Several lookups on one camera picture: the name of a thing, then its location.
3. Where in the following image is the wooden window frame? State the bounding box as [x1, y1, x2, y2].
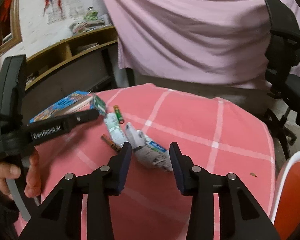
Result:
[0, 0, 23, 58]

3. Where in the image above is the stack of books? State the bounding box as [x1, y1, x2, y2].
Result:
[70, 14, 110, 34]

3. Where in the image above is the blue cover book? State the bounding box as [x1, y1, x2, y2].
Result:
[29, 91, 94, 124]

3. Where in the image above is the pink plaid tablecloth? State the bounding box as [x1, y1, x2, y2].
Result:
[15, 82, 277, 240]

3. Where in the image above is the white sachet strip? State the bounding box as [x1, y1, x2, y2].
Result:
[125, 122, 175, 172]

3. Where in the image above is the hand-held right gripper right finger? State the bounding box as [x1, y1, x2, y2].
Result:
[169, 142, 282, 240]

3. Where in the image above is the white wall calendar sheet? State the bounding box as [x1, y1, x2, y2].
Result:
[46, 0, 73, 25]

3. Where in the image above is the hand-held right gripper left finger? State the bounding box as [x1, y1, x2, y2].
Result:
[19, 142, 132, 240]

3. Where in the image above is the orange plastic bucket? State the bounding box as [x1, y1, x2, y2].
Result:
[270, 151, 300, 240]

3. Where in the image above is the orange battery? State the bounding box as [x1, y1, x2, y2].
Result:
[101, 134, 122, 153]

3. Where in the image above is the wooden shelf desk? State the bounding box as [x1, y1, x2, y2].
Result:
[0, 25, 119, 100]

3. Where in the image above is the glass jar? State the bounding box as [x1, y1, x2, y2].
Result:
[84, 6, 98, 22]

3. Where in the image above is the small stack of papers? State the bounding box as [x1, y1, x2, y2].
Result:
[74, 42, 100, 53]

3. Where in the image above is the person's left hand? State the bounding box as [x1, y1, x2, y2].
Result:
[0, 150, 43, 200]

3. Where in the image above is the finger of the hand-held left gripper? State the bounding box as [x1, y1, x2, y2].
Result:
[70, 109, 100, 130]

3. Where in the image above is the red window cloth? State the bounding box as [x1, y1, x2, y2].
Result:
[0, 0, 15, 30]

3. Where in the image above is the green battery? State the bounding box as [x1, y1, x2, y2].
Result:
[113, 105, 125, 125]

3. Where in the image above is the black office chair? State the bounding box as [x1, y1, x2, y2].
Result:
[255, 0, 300, 159]

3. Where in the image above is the pink hanging sheet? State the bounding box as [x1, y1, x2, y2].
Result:
[96, 0, 294, 90]

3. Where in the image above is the small green white carton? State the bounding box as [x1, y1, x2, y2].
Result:
[92, 92, 107, 115]

